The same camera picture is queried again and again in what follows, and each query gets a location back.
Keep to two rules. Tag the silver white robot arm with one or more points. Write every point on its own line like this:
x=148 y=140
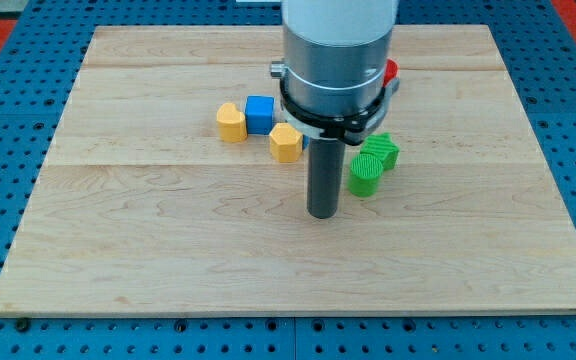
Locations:
x=333 y=75

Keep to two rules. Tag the green star block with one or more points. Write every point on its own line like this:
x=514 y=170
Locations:
x=383 y=148

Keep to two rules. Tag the red star block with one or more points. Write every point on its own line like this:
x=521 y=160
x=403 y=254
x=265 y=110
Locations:
x=391 y=71

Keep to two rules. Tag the yellow hexagon block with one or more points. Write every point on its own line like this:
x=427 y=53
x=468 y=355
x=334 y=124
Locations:
x=285 y=143

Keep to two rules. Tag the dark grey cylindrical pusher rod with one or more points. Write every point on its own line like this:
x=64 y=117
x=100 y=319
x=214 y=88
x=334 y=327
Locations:
x=324 y=174

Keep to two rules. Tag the blue block behind hexagon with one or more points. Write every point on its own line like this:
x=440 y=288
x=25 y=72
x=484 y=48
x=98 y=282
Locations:
x=305 y=142

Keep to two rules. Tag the blue cube block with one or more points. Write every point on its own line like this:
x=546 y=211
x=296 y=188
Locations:
x=259 y=113

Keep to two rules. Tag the green cylinder block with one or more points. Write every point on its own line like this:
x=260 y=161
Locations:
x=365 y=174

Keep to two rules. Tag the yellow heart block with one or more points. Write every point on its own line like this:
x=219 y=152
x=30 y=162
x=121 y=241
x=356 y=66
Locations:
x=231 y=123

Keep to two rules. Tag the light wooden board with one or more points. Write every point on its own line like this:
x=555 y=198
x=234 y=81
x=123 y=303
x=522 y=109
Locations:
x=140 y=210

